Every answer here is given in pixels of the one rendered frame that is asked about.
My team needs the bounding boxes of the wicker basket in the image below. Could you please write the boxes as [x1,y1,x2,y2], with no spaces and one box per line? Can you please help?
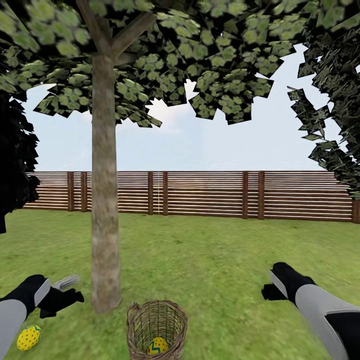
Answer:
[126,300,189,360]

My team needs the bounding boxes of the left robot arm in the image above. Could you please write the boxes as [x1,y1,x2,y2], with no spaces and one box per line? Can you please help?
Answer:
[0,274,85,360]

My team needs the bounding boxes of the easter egg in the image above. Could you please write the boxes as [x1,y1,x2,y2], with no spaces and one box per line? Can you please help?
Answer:
[146,336,169,355]
[17,325,41,351]

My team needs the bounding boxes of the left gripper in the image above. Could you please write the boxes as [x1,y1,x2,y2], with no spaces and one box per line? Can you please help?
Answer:
[39,288,85,319]

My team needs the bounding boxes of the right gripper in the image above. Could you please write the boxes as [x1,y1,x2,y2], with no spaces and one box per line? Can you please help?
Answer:
[261,284,286,301]

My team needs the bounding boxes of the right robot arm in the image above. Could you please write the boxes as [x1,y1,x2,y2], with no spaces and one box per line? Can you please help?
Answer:
[261,262,360,360]

